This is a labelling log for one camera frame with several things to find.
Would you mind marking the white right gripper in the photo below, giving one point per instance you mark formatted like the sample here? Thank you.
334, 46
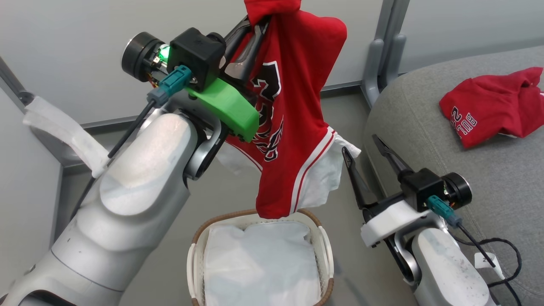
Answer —
391, 219

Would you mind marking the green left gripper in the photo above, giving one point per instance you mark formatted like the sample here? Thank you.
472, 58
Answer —
229, 108

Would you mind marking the red basketball jersey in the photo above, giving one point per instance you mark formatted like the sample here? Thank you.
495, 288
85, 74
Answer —
297, 85

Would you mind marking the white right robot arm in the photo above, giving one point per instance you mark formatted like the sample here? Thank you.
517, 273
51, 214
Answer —
446, 272

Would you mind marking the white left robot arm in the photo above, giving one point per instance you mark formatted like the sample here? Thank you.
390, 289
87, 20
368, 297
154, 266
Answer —
127, 195

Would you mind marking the grey fabric sofa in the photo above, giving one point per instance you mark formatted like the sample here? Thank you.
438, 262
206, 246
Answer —
510, 191

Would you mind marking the white cloth basket liner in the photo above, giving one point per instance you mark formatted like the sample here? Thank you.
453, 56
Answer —
263, 267

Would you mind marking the white tape strip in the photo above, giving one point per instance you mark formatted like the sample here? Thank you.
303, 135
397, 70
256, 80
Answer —
68, 131

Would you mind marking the white woven laundry basket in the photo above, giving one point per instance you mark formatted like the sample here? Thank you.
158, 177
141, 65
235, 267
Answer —
193, 263

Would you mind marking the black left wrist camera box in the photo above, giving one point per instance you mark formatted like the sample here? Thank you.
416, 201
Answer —
195, 53

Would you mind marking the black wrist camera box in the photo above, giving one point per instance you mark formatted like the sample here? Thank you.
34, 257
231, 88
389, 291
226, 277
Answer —
195, 53
420, 187

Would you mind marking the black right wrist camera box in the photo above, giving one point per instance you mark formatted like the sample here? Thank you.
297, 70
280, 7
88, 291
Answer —
420, 187

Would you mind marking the grey partition frame post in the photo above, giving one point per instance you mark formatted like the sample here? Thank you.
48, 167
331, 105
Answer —
384, 51

